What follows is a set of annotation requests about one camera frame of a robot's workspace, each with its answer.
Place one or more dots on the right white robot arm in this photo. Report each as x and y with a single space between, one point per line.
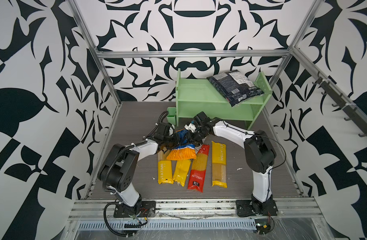
259 155

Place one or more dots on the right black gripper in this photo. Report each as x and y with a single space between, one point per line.
195 142

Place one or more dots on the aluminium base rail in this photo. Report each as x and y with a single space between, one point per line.
190 214

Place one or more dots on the green wooden shelf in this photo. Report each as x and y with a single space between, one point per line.
198 95

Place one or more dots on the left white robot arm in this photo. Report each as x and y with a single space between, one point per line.
117 171

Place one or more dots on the yellow spaghetti pack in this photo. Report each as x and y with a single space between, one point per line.
181 171
165 174
218 163

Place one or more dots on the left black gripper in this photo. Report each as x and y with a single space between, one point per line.
176 138

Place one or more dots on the rightmost yellow spaghetti pack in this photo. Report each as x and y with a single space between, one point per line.
218 163

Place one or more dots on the leftmost yellow spaghetti pack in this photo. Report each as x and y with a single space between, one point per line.
165 174

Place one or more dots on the red spaghetti pack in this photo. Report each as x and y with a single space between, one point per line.
198 169

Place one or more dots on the middle yellow spaghetti pack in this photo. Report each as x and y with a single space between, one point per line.
181 171

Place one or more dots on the black wall hook rail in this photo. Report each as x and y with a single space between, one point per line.
342 102

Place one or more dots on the black pasta bag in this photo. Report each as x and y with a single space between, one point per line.
235 87

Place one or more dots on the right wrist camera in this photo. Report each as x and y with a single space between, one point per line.
192 127

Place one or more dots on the blue orange pasta bag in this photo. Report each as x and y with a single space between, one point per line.
184 149

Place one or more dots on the small green plastic bin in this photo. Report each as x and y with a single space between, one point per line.
171 117

